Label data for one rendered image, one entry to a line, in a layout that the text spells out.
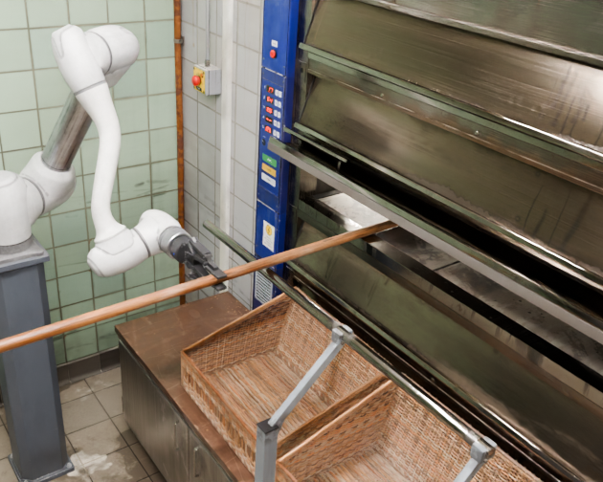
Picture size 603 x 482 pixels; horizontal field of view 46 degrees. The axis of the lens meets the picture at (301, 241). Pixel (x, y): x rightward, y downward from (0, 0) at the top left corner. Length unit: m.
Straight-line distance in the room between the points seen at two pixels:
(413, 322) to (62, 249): 1.65
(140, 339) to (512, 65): 1.72
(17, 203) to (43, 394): 0.78
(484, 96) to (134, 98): 1.70
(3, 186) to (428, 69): 1.37
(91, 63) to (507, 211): 1.21
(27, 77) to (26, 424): 1.30
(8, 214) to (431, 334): 1.39
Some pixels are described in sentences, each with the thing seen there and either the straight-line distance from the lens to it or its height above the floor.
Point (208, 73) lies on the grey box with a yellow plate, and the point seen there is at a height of 1.50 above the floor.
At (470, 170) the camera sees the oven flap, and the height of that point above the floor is 1.55.
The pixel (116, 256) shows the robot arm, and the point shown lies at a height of 1.18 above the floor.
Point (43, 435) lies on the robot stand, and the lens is 2.97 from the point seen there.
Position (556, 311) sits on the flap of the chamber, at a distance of 1.62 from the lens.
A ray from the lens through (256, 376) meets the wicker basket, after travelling 2.59.
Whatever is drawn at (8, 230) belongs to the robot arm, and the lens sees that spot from 2.48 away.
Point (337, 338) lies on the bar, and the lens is 1.82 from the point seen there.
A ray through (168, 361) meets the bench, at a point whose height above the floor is 0.58.
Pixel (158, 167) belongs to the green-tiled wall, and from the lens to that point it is 3.23.
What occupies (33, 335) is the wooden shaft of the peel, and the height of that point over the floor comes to 1.20.
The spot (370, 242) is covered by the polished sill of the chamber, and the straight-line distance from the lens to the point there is 2.25.
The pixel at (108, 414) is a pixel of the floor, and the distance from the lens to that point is 3.36.
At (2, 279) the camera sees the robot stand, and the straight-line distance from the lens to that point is 2.54.
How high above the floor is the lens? 2.21
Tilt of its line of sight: 28 degrees down
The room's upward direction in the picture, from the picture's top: 4 degrees clockwise
